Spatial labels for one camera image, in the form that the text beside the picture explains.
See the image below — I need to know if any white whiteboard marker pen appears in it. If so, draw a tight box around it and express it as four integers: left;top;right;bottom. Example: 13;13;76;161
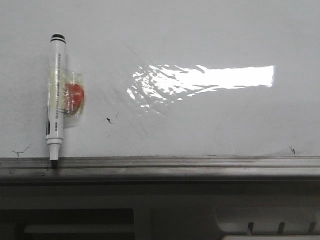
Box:
46;33;85;169

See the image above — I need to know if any white whiteboard surface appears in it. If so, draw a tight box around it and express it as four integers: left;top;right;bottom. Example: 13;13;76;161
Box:
0;0;320;158

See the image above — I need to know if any grey aluminium whiteboard tray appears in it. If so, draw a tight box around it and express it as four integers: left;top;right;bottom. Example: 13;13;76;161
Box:
0;156;320;185

